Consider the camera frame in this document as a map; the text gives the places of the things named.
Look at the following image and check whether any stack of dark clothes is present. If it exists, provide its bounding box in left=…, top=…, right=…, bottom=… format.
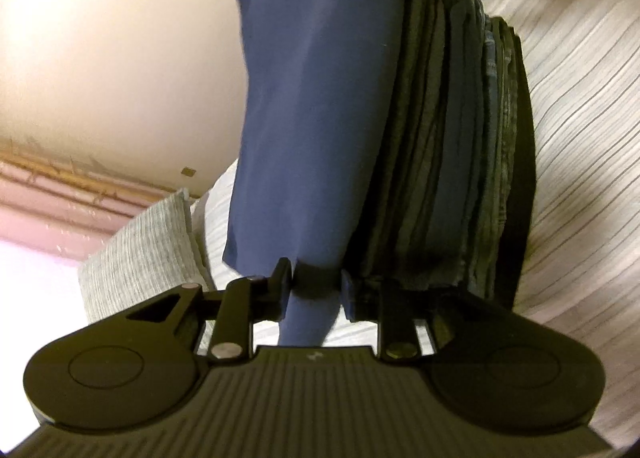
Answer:
left=345, top=0, right=539, bottom=312

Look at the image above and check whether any wooden curtain rail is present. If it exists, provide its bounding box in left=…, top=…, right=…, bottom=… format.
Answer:
left=0, top=137, right=173, bottom=211

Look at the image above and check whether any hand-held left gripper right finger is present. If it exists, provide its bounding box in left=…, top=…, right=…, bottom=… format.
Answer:
left=340, top=270, right=502, bottom=365

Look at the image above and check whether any pink curtain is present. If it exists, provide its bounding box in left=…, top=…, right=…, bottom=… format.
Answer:
left=0, top=163, right=156, bottom=264

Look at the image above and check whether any grey striped pillow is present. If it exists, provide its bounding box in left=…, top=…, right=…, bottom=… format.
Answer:
left=77, top=188, right=212, bottom=325

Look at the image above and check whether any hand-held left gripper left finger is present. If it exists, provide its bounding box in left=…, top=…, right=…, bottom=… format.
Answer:
left=125, top=258, right=293, bottom=365

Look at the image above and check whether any white grey striped bedsheet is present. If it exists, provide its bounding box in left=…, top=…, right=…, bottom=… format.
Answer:
left=192, top=0, right=640, bottom=384

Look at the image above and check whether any navy blue cloth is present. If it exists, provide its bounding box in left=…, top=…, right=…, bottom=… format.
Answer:
left=222, top=0, right=414, bottom=349

